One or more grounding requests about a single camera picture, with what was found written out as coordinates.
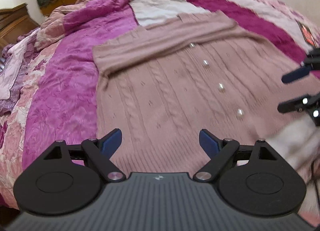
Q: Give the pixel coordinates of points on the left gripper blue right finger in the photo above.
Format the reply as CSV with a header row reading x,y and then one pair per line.
x,y
221,153

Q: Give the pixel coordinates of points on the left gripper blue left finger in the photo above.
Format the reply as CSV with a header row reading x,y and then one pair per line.
x,y
99,153

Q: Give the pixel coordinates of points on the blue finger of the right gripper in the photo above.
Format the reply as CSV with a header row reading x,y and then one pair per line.
x,y
294,105
297,74

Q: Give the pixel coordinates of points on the pink knitted cardigan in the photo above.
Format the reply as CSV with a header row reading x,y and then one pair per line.
x,y
162,84

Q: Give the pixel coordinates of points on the red black packet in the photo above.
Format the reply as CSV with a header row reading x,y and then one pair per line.
x,y
307,35

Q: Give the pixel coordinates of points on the patchwork purple white quilt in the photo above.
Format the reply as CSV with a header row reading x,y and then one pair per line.
x,y
59,99

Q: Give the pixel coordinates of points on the lilac floral pillow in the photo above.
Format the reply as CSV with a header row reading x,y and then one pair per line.
x,y
16,59

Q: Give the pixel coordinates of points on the dark wooden headboard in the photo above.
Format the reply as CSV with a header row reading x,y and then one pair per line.
x,y
15,22

